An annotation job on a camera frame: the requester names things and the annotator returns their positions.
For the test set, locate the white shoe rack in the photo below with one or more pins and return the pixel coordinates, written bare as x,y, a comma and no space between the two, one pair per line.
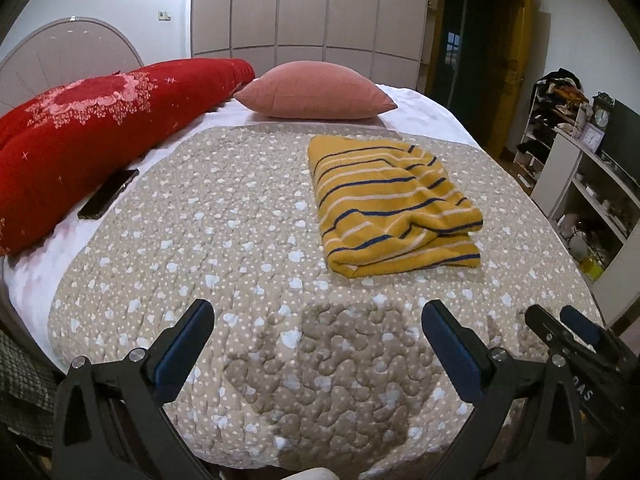
547,125

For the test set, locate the rounded padded headboard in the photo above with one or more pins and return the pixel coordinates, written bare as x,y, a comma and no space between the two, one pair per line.
65,55

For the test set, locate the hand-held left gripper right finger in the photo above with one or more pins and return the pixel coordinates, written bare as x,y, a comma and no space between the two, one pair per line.
450,347

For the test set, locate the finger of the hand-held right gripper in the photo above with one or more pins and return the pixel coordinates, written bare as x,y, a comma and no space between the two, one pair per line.
550,327
582,324

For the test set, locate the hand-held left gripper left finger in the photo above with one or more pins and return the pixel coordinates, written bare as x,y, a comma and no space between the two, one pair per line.
185,345

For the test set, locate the black television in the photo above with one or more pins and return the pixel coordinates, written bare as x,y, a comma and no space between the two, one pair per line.
624,135

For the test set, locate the wall switch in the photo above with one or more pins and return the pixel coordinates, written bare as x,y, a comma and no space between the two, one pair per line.
164,15

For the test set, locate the yellow striped sweater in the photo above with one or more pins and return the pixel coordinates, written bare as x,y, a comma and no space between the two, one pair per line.
390,200

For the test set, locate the ornate dark clock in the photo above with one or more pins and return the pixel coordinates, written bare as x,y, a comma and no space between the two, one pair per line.
603,112

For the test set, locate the red floral long pillow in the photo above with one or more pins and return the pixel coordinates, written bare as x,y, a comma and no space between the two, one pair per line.
90,125

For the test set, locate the black phone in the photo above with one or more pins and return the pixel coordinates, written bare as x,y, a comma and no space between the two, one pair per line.
107,194

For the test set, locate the beige dotted quilt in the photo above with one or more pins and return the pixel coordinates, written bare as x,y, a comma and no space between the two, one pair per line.
240,240

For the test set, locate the white shelf unit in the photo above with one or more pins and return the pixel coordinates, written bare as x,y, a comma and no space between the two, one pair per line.
590,195

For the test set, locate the houndstooth patterned cloth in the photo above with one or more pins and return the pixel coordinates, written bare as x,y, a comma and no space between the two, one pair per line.
25,385

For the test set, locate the pink cushion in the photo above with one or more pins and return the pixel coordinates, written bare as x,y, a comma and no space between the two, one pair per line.
315,90

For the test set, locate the small lavender clock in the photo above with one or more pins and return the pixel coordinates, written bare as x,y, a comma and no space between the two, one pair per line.
592,139

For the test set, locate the beige glossy wardrobe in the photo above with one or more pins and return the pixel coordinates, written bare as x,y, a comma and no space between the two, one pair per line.
310,5

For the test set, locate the yellow framed doorway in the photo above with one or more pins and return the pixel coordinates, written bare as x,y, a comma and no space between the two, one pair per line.
475,60

